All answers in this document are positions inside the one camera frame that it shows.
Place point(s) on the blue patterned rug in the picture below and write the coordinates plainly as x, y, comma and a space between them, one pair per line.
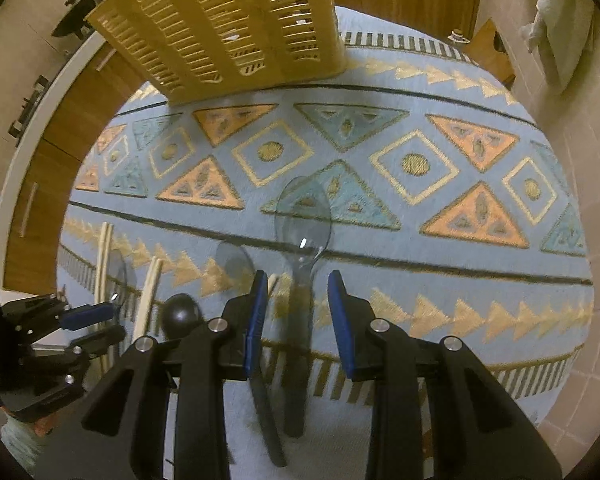
415, 174

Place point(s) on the pale chopstick left outer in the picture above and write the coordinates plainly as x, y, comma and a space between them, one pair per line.
100, 291

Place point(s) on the grey hanging towel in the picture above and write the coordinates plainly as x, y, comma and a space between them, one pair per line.
560, 31

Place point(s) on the black round ladle spoon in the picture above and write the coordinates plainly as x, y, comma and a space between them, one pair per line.
180, 315

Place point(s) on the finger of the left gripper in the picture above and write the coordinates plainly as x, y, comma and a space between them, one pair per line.
81, 317
98, 343

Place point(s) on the clear spoon middle right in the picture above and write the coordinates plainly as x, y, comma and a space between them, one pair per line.
240, 355

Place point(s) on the clear spoon black handle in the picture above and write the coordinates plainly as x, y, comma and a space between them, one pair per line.
303, 224

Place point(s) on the person's left hand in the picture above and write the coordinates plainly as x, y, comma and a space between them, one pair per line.
41, 427

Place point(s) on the small brown stool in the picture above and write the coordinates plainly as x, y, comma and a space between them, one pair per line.
487, 49

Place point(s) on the pale chopstick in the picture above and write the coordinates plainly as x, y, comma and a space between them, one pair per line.
100, 291
147, 298

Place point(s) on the light green sleeve forearm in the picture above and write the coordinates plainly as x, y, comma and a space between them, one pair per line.
23, 443

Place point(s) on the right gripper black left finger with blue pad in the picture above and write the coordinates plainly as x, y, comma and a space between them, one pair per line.
118, 430

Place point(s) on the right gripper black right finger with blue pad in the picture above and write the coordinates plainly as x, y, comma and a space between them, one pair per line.
478, 430

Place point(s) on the beige slatted utensil basket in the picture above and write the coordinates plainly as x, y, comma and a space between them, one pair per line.
192, 50

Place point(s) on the pale chopstick left inner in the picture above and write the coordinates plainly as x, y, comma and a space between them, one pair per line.
147, 298

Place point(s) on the clear spoon near chopsticks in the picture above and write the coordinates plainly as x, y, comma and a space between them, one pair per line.
116, 279

